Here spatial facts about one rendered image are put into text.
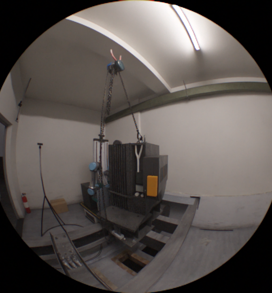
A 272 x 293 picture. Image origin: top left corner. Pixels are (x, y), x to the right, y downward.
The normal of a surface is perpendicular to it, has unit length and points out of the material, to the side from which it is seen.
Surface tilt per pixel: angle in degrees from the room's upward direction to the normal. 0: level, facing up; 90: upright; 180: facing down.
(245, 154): 90
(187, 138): 90
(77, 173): 90
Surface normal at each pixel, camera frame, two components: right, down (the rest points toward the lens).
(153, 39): 0.01, 1.00
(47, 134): 0.76, -0.04
